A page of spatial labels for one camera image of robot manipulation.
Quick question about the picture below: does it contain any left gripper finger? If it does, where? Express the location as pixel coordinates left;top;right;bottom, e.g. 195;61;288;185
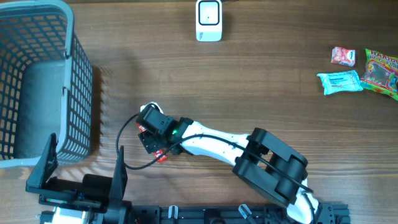
109;146;128;200
25;133;58;190

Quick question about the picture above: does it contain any red coffee stick sachet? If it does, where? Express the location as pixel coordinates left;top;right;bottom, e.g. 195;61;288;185
136;123;168;163

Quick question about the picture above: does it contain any teal wet wipes pack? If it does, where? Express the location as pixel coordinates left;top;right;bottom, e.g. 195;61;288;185
317;70;363;95

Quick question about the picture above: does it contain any red tissue pack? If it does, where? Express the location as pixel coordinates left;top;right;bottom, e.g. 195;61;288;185
331;47;356;67

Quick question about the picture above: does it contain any Haribo gummy candy bag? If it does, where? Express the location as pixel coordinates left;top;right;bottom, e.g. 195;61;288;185
360;49;397;100

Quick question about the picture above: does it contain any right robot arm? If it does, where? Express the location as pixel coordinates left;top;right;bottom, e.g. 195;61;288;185
137;103;319;223

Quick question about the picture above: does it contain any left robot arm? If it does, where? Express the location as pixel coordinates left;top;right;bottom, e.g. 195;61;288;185
25;133;137;224

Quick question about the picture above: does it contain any white barcode scanner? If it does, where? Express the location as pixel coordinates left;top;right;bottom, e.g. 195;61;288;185
195;0;223;42

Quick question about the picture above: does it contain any grey plastic shopping basket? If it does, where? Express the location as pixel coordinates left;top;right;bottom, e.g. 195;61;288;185
1;1;93;169

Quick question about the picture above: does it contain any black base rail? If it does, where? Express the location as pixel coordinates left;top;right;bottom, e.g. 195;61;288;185
131;203;351;224

